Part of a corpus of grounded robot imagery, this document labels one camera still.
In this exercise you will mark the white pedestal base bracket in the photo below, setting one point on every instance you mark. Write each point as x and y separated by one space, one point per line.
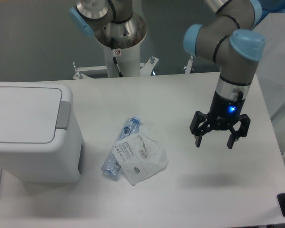
145 69

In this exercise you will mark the white covered side table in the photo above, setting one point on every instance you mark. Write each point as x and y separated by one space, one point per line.
271 73

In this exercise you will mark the clear plastic water bottle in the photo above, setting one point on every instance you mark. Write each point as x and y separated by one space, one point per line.
111 166

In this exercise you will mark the metal clamp bolt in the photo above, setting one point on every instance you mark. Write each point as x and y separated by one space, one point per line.
188 69

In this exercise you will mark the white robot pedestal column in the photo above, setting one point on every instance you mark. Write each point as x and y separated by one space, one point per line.
121 42

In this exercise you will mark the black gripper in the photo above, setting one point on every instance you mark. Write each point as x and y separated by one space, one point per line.
223 114

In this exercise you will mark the white plastic packaging bag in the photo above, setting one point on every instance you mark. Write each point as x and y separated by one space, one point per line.
149 157

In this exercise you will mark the white push-button trash can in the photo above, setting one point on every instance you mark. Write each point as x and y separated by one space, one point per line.
40 138

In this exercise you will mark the blue plastic cover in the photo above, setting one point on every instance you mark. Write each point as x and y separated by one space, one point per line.
273 5

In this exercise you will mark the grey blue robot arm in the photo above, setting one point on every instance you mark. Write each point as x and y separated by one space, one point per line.
229 42

